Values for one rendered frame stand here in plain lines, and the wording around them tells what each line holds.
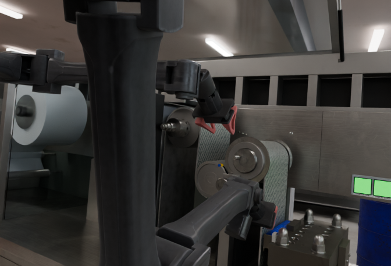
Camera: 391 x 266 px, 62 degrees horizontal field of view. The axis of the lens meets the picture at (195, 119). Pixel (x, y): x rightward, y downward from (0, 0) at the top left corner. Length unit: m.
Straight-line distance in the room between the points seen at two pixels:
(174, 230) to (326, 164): 0.86
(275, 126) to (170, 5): 1.10
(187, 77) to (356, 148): 0.75
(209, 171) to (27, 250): 0.65
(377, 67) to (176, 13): 1.08
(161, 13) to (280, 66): 1.13
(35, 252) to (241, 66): 1.03
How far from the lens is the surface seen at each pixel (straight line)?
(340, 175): 1.29
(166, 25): 0.27
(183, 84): 0.71
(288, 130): 1.32
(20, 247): 1.31
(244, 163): 1.01
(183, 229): 0.53
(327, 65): 1.32
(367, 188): 1.27
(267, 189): 1.04
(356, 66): 1.31
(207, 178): 1.09
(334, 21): 1.29
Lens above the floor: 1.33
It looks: 2 degrees up
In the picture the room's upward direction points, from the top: 4 degrees clockwise
